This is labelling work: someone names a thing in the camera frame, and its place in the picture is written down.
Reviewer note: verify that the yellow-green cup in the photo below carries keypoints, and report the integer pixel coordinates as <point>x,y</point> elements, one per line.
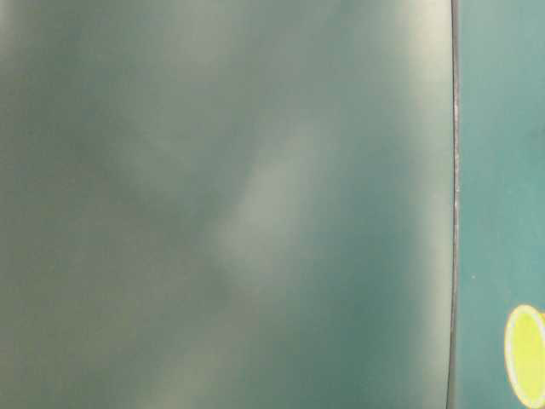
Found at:
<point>524,355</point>

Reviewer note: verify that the grey blurred foreground panel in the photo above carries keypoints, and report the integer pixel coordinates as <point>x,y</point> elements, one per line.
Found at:
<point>226,204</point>

